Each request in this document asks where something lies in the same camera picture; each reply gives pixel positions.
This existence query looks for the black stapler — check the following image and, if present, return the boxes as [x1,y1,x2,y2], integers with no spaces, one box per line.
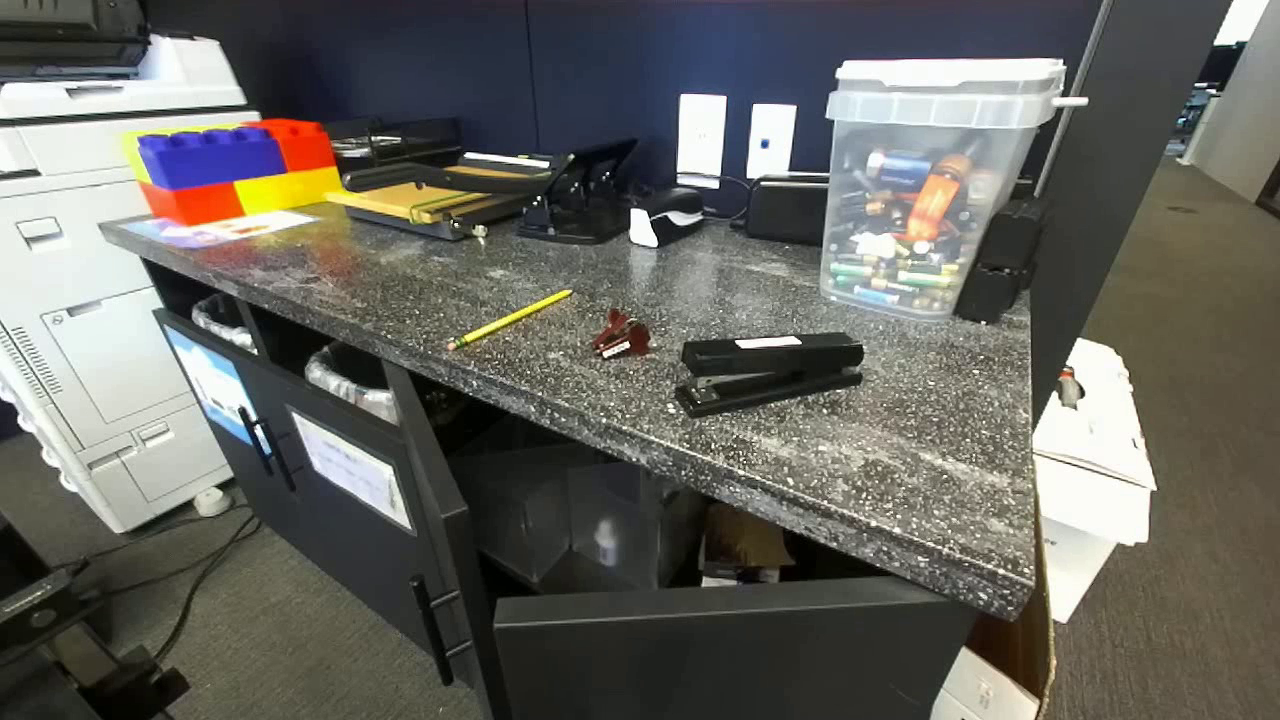
[674,333,862,417]

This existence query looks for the dark red staple remover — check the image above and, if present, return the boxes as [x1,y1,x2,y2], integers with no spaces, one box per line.
[590,309,652,359]

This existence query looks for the yellow pencil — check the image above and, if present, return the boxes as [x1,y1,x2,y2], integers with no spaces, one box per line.
[449,290,574,353]

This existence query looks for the black tape dispenser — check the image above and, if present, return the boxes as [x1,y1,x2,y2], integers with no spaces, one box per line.
[627,188,705,249]

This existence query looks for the black desk holder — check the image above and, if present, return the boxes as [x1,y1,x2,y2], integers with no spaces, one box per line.
[516,139,637,246]

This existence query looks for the black small box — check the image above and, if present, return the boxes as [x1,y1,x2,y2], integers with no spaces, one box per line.
[740,180,826,246]

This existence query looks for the black paper cutter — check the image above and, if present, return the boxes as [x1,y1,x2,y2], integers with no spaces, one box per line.
[331,134,554,246]

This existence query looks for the dark cabinet door with label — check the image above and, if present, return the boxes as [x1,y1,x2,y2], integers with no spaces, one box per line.
[157,314,479,684]

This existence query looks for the dark cabinet front panel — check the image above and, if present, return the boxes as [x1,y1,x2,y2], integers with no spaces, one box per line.
[491,575,975,720]

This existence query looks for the clear plastic bin with lid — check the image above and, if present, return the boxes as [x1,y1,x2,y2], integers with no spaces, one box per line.
[821,57,1067,317]

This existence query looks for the yellow toy brick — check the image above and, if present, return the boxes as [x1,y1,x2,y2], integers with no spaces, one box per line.
[237,170,341,216]

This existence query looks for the red toy brick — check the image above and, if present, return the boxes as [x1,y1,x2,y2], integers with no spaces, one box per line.
[265,120,335,174]

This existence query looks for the orange toy brick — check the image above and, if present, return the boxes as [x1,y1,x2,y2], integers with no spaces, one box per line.
[144,184,238,223]

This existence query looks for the blue toy brick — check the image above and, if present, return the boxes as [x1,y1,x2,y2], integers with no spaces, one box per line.
[138,130,283,188]

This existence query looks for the white office printer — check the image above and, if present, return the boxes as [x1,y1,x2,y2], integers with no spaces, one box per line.
[0,35,252,535]

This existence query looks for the white wall outlet plate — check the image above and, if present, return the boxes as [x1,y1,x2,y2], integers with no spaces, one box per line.
[674,91,729,188]

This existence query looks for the white wall switch plate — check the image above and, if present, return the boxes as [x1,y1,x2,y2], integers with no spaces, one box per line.
[745,106,794,180]

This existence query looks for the black floor cable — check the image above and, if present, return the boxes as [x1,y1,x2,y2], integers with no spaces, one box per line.
[74,511,267,663]

